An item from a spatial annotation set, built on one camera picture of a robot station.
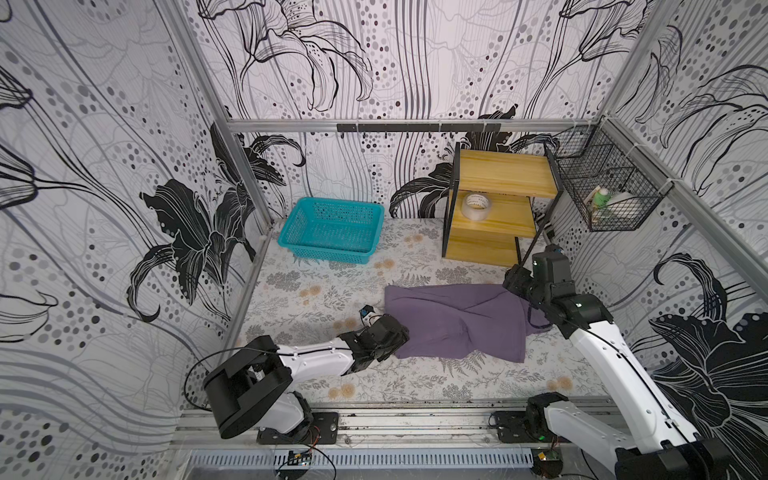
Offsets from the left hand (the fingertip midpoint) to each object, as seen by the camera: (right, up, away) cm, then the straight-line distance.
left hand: (407, 341), depth 86 cm
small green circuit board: (-27, -24, -15) cm, 39 cm away
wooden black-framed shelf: (+30, +47, -2) cm, 56 cm away
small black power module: (+33, -24, -16) cm, 44 cm away
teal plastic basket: (-29, +35, +32) cm, 55 cm away
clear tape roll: (+24, +42, +14) cm, 51 cm away
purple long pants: (+23, +5, +2) cm, 23 cm away
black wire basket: (+62, +47, +2) cm, 78 cm away
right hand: (+29, +21, -8) cm, 37 cm away
